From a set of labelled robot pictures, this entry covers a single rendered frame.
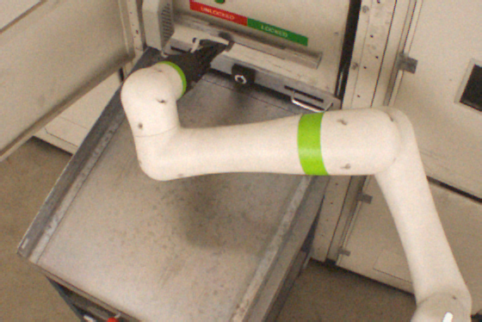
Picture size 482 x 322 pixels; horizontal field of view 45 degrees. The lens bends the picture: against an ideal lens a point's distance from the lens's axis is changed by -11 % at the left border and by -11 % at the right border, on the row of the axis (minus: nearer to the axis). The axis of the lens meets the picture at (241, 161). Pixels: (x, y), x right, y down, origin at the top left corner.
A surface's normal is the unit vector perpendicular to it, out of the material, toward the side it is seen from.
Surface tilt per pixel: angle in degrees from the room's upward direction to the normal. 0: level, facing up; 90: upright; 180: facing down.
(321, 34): 90
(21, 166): 0
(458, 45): 90
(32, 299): 0
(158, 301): 0
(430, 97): 90
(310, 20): 90
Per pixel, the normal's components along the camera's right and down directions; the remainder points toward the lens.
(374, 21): -0.42, 0.77
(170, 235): 0.00, -0.52
